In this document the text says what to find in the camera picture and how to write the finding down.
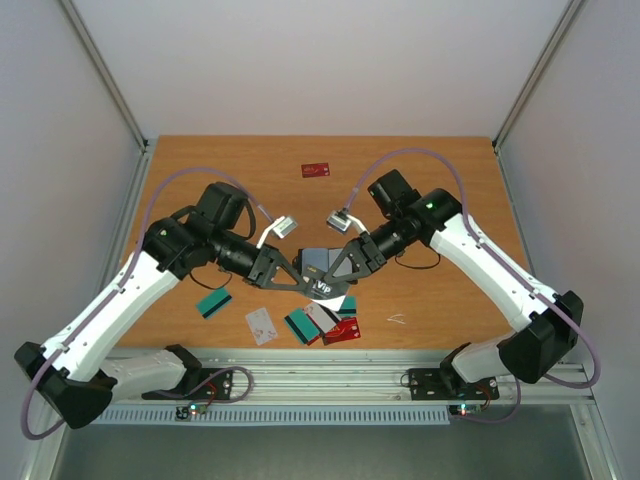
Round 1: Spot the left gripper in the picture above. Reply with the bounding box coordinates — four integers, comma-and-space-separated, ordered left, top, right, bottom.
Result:
211, 228, 307, 290

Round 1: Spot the black leather card holder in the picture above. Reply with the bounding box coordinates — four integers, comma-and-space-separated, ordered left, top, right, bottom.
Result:
292, 248, 340, 279

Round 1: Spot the black VIP card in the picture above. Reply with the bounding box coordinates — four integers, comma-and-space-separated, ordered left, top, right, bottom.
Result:
305, 278, 350, 301

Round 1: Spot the white floral VIP card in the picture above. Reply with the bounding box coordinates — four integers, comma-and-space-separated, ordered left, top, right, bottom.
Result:
245, 307, 278, 346

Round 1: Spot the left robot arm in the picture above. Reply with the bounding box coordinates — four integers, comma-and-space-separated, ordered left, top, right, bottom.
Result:
14, 182, 306, 429

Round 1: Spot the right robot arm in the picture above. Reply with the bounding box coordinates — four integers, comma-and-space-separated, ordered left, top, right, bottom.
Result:
322, 170, 584, 397

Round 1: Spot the large teal card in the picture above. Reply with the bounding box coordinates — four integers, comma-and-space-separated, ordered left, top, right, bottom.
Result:
337, 296, 357, 318

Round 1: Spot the teal card with black stripe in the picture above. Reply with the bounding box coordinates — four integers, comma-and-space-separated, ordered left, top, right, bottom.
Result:
284, 308, 321, 345

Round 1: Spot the white card with black stripe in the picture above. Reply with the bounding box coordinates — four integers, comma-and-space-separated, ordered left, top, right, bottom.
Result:
303, 302, 342, 333

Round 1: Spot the red card in pile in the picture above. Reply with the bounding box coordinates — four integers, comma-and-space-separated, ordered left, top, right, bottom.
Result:
323, 317, 361, 345

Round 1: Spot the dark red card under pile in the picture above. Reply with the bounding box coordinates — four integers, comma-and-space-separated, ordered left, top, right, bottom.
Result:
304, 333, 322, 346

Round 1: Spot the teal card far left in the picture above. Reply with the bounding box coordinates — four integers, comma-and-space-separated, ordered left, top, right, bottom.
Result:
196, 288, 232, 319

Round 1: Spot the lone red card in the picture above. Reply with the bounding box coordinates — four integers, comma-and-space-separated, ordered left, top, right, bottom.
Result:
301, 162, 330, 178

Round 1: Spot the left controller board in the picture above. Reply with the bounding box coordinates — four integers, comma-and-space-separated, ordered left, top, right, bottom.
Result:
174, 403, 208, 421

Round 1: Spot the controller board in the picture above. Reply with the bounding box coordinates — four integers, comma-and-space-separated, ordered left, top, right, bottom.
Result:
449, 403, 485, 417
174, 403, 208, 421

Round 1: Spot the right controller board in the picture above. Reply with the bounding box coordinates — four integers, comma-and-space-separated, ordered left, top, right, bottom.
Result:
449, 403, 485, 417

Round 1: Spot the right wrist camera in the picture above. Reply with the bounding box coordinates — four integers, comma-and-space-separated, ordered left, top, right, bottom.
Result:
326, 209, 368, 235

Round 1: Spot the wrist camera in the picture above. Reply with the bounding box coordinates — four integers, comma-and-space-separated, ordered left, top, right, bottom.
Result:
326, 209, 368, 235
256, 216, 298, 249

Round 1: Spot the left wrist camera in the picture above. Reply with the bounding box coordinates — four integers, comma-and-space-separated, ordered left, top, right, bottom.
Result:
256, 216, 298, 249

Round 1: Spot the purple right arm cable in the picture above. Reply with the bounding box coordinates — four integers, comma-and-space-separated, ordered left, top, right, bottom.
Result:
344, 148, 601, 389

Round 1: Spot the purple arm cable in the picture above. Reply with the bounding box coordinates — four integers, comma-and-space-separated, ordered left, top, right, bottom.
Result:
344, 148, 601, 389
22, 167, 276, 441

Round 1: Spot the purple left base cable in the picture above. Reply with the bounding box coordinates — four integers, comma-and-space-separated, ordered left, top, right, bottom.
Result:
189, 365, 256, 404

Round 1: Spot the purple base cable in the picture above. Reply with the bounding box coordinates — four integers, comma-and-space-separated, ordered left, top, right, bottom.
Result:
189, 365, 256, 404
459, 377, 524, 424

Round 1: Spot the aluminium front rail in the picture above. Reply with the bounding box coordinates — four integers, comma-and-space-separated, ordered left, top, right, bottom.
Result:
47, 348, 599, 407

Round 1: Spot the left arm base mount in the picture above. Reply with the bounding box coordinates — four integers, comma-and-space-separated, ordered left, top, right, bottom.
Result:
141, 344, 233, 401

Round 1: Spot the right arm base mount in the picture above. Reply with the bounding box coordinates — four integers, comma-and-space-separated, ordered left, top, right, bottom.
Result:
405, 342, 500, 403

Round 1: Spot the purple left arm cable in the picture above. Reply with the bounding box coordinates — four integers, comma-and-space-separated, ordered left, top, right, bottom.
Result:
22, 167, 276, 441

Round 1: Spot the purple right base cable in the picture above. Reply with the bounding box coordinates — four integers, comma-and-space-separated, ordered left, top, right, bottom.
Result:
459, 377, 524, 424

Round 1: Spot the white slotted cable duct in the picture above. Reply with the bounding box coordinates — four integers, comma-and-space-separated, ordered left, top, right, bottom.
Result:
95, 405, 450, 427

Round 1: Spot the right rear aluminium post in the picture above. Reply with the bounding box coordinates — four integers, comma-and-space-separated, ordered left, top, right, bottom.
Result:
492, 0, 588, 154

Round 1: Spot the aluminium post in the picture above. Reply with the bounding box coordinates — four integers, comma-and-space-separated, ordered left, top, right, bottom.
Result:
57, 0, 148, 152
492, 0, 588, 154

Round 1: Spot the left rear aluminium post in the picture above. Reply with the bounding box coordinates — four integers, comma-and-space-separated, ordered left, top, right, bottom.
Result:
57, 0, 148, 152

